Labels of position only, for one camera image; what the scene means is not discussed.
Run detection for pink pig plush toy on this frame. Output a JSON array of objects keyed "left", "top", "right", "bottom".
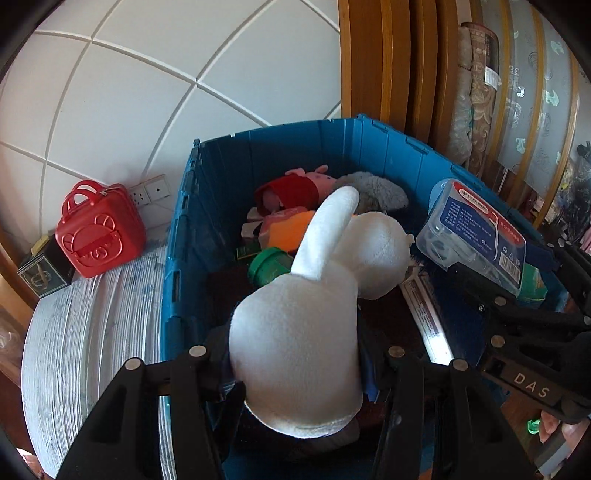
[{"left": 255, "top": 165, "right": 338, "bottom": 217}]

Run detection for white plush toy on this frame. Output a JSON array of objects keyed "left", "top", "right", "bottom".
[{"left": 222, "top": 186, "right": 414, "bottom": 462}]

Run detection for red hard-shell suitcase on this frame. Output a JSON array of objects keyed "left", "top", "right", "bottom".
[{"left": 55, "top": 180, "right": 147, "bottom": 278}]

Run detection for green packet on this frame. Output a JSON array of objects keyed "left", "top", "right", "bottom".
[{"left": 519, "top": 264, "right": 549, "bottom": 306}]

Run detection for white wall socket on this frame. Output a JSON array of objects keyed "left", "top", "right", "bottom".
[{"left": 127, "top": 174, "right": 171, "bottom": 207}]

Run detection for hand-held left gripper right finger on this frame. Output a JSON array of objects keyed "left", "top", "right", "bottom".
[{"left": 358, "top": 344, "right": 539, "bottom": 480}]

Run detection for dark gift box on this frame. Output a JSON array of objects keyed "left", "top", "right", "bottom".
[{"left": 17, "top": 235, "right": 74, "bottom": 301}]

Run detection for frosted patterned glass door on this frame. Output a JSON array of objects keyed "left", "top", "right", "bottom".
[{"left": 496, "top": 0, "right": 583, "bottom": 197}]

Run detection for orange soft toy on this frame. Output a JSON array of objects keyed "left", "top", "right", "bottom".
[{"left": 270, "top": 210, "right": 321, "bottom": 252}]

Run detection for blue plastic crate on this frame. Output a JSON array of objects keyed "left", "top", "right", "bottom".
[{"left": 159, "top": 116, "right": 568, "bottom": 480}]

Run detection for clear plastic floss box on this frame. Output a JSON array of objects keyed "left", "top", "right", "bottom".
[{"left": 416, "top": 178, "right": 527, "bottom": 296}]

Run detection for green capped bottle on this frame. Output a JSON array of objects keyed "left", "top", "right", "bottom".
[{"left": 248, "top": 247, "right": 296, "bottom": 287}]

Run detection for grey plush toy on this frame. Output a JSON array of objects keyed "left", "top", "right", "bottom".
[{"left": 335, "top": 172, "right": 409, "bottom": 215}]

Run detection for person's right hand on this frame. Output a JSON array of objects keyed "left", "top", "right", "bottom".
[{"left": 538, "top": 408, "right": 591, "bottom": 448}]

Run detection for white toothpaste box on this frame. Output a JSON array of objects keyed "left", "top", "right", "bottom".
[{"left": 399, "top": 270, "right": 455, "bottom": 365}]

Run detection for rolled patterned carpets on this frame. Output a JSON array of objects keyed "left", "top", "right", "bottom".
[{"left": 445, "top": 21, "right": 503, "bottom": 171}]

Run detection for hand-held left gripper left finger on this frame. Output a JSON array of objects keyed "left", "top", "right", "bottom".
[{"left": 55, "top": 325, "right": 247, "bottom": 480}]

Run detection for wooden sliding door frame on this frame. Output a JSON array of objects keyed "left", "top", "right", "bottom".
[{"left": 338, "top": 0, "right": 465, "bottom": 164}]

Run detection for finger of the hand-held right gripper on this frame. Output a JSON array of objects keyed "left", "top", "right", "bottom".
[
  {"left": 524, "top": 240, "right": 591, "bottom": 296},
  {"left": 445, "top": 262, "right": 591, "bottom": 352}
]

